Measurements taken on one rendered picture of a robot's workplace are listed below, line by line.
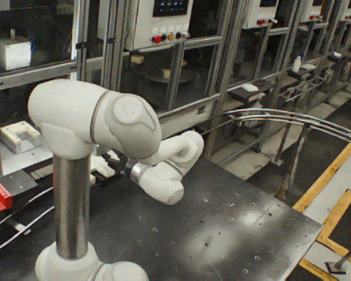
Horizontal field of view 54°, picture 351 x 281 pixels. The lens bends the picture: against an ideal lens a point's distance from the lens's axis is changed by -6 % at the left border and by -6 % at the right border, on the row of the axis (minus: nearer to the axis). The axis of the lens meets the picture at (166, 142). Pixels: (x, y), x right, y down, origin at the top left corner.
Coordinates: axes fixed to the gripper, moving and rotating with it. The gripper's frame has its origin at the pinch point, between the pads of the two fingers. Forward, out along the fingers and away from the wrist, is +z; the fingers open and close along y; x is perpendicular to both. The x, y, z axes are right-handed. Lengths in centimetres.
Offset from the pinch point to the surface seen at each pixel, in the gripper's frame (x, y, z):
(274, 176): -206, -101, -12
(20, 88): 16.0, 16.0, 39.4
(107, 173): -4.1, -15.3, 0.7
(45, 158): 14.9, -11.6, 22.1
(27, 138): 13.9, -10.0, 39.2
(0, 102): 15, -1, 65
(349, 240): -176, -102, -100
